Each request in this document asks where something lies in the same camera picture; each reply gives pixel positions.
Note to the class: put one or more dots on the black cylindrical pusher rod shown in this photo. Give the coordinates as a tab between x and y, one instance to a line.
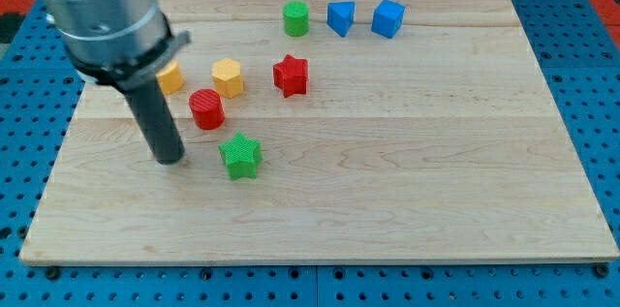
150	109

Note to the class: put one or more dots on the red cylinder block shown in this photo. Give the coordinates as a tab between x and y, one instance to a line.
207	109

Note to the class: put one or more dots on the yellow block behind arm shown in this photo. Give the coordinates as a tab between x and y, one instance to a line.
170	78

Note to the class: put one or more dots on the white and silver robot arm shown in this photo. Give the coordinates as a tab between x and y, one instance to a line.
124	44

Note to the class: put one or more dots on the green star block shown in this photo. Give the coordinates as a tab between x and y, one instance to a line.
241	156

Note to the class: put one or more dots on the red star block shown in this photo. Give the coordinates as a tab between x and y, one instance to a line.
291	75

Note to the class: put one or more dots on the yellow hexagon block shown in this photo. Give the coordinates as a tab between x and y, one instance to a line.
227	78

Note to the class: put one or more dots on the green cylinder block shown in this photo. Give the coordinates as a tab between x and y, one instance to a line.
296	18

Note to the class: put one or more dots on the wooden board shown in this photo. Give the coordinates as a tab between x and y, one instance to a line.
442	145

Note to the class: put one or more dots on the blue triangular prism block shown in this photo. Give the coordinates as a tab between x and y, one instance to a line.
340	16

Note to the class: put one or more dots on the blue cube block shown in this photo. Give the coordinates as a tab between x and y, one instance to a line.
387	18

